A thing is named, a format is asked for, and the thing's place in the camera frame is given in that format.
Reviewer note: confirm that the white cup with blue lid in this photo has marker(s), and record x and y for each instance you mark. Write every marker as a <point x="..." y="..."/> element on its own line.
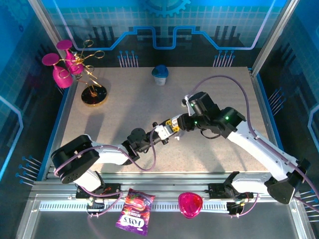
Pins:
<point x="160" y="72"/>

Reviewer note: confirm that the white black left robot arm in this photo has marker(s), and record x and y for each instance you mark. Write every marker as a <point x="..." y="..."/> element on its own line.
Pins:
<point x="112" y="155"/>

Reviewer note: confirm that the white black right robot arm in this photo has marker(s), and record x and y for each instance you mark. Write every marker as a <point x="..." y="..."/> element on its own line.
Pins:
<point x="261" y="152"/>

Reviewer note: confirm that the aluminium frame beam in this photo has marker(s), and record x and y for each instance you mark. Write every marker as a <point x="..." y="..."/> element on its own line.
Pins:
<point x="162" y="181"/>

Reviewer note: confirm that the pink translucent bowl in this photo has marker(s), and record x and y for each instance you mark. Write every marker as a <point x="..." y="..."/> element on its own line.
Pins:
<point x="190" y="205"/>

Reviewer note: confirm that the aluminium frame post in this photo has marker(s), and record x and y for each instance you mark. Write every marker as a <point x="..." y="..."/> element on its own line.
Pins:
<point x="280" y="25"/>
<point x="46" y="22"/>

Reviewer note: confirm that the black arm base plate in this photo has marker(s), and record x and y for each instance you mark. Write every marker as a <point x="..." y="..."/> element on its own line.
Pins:
<point x="215" y="190"/>
<point x="112" y="188"/>

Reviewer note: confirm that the black electronics box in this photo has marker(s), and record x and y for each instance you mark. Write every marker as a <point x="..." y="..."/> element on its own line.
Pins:
<point x="234" y="208"/>
<point x="97" y="205"/>

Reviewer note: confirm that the aluminium side rail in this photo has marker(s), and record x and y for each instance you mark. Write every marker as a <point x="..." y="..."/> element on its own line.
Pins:
<point x="66" y="112"/>
<point x="266" y="112"/>

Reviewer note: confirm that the purple candy bag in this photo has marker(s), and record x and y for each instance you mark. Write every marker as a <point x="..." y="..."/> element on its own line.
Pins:
<point x="134" y="211"/>

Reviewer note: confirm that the pink wine glass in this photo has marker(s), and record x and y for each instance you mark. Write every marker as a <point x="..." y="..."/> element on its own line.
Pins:
<point x="62" y="79"/>
<point x="64" y="44"/>

